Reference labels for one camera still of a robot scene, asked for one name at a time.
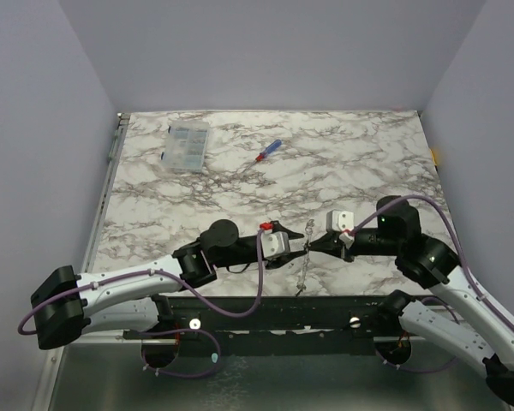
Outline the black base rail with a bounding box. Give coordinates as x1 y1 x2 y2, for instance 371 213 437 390
124 290 415 361

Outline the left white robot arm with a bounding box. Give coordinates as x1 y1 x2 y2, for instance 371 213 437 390
18 219 305 350

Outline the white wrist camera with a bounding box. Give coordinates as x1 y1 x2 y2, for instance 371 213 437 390
326 210 355 248
260 222 290 260

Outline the blue red screwdriver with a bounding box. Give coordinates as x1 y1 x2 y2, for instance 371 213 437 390
245 140 282 170

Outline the clear plastic organizer box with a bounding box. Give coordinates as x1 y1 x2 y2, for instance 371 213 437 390
160 120 211 173

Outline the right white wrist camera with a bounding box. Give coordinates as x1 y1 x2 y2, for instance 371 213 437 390
326 210 355 248

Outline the aluminium side rail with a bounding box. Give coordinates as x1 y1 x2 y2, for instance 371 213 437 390
81 112 131 272

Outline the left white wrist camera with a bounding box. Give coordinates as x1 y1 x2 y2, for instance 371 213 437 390
260 222 290 260

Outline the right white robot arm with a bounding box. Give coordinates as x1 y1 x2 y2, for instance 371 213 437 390
308 195 514 407

